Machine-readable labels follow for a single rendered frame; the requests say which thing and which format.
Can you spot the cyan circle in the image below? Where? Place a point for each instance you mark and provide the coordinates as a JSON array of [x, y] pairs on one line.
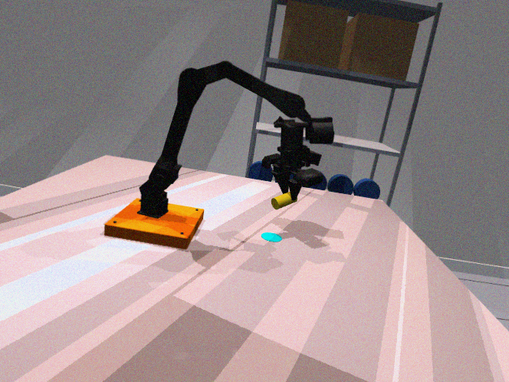
[[271, 237]]

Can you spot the yellow tall cylinder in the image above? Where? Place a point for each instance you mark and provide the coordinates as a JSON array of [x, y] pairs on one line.
[[282, 201]]

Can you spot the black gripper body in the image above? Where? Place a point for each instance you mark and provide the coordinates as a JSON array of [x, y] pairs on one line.
[[291, 160]]

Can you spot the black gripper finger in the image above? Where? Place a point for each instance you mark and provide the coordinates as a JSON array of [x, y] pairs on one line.
[[294, 188], [282, 180]]

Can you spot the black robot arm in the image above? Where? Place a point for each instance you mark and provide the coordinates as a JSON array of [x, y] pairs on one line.
[[192, 82]]

